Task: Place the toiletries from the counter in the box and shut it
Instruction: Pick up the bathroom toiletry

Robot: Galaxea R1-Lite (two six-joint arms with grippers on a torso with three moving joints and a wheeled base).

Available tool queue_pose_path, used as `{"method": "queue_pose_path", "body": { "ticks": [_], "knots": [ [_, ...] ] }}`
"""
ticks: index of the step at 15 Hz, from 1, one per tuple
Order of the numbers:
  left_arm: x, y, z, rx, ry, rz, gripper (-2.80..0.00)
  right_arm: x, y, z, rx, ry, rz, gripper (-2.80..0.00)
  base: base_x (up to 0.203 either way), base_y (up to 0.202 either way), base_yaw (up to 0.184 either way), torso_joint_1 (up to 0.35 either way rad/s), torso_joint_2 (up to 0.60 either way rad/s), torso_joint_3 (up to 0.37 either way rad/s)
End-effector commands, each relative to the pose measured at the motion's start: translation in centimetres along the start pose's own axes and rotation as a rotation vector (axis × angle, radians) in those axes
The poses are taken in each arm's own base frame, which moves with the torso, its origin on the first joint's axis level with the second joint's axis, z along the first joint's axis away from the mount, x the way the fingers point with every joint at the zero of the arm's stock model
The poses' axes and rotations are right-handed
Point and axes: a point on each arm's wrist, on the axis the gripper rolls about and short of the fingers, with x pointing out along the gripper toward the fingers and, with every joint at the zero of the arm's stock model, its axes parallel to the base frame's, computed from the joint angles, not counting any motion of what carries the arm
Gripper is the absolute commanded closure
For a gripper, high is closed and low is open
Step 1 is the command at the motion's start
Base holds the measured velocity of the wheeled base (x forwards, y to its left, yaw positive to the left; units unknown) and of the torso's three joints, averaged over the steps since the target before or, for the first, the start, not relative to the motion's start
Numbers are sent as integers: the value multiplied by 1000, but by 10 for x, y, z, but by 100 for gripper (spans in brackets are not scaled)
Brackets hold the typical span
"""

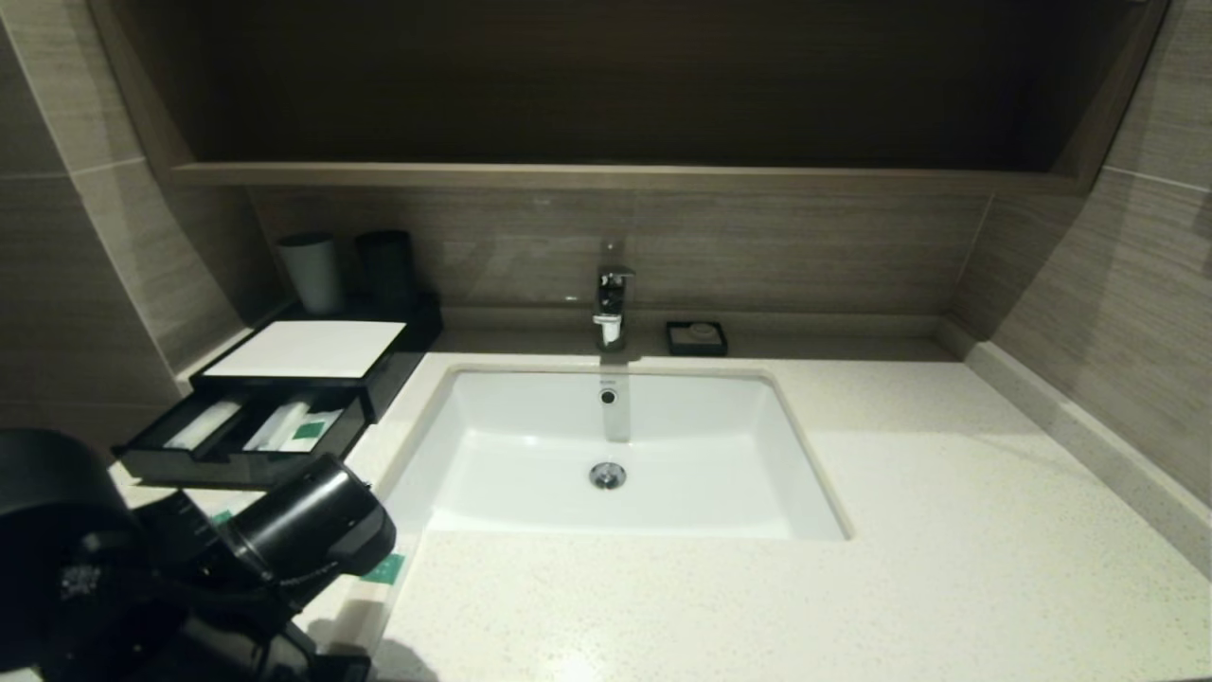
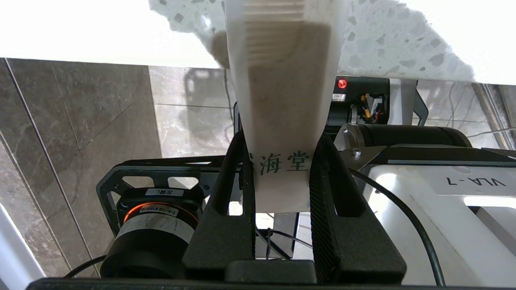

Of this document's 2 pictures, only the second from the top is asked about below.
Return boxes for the white labelled base column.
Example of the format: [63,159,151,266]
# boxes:
[388,78,429,126]

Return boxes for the beige comb packet green label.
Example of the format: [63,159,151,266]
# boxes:
[224,0,350,214]

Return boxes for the black torso actuator cylinder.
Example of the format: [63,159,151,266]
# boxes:
[334,122,473,162]

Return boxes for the black control panel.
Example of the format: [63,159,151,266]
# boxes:
[326,76,391,135]

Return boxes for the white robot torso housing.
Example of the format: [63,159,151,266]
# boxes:
[362,164,516,287]

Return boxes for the grey metal frame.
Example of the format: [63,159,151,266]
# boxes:
[470,84,516,150]

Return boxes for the black wheel motor orange ring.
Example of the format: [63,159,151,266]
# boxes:
[100,187,205,279]

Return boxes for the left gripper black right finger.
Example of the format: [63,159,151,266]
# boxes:
[308,135,407,283]

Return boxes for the black looping base cable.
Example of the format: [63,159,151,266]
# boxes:
[256,167,447,287]

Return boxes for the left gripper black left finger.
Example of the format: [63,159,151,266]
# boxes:
[183,129,257,281]

